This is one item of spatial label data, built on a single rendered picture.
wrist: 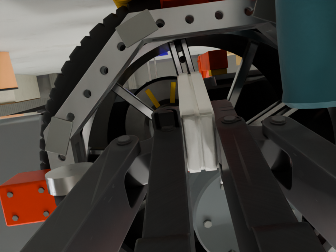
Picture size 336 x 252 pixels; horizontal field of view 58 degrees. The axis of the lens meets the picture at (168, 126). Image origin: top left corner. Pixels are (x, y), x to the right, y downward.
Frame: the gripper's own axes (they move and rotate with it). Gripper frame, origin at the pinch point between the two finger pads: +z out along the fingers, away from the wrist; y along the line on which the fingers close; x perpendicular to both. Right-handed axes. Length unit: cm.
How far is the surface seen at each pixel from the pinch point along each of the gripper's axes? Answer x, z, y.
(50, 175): -6.7, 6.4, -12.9
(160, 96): -27, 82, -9
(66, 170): -7.0, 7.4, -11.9
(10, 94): -222, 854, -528
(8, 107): -335, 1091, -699
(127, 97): -11.2, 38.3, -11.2
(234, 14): 1.4, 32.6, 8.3
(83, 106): -8.2, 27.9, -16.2
